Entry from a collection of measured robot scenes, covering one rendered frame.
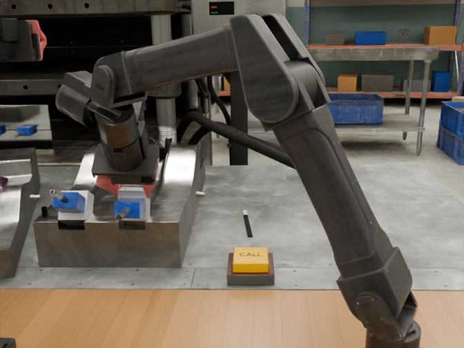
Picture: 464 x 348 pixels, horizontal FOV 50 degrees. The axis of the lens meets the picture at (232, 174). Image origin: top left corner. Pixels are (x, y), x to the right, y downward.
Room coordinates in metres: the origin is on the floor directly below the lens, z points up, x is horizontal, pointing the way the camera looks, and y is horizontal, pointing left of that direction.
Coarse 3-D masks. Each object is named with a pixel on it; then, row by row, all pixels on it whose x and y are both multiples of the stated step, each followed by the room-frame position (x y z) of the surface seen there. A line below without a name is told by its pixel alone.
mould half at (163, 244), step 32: (192, 160) 1.08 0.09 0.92; (160, 192) 0.97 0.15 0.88; (192, 192) 1.00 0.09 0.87; (96, 224) 0.80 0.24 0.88; (160, 224) 0.80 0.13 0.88; (192, 224) 0.97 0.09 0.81; (64, 256) 0.80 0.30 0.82; (96, 256) 0.80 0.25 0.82; (128, 256) 0.80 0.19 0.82; (160, 256) 0.80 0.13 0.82
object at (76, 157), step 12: (144, 120) 2.18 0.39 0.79; (156, 120) 2.18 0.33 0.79; (180, 120) 2.17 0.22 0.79; (96, 132) 1.96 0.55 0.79; (156, 132) 1.94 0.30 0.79; (192, 132) 1.93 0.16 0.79; (72, 144) 1.77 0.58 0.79; (84, 144) 1.76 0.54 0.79; (96, 144) 1.76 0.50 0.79; (48, 156) 1.61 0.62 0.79; (60, 156) 1.61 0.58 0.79; (72, 156) 1.61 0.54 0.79
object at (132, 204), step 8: (120, 192) 0.81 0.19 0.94; (128, 192) 0.81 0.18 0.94; (136, 192) 0.81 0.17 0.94; (144, 192) 0.81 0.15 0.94; (120, 200) 0.78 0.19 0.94; (128, 200) 0.78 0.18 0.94; (136, 200) 0.78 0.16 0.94; (144, 200) 0.81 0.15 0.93; (120, 208) 0.77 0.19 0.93; (128, 208) 0.76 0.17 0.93; (136, 208) 0.77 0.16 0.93; (144, 208) 0.80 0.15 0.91; (120, 216) 0.73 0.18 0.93; (128, 216) 0.76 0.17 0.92; (136, 216) 0.76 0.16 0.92; (144, 216) 0.80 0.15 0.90
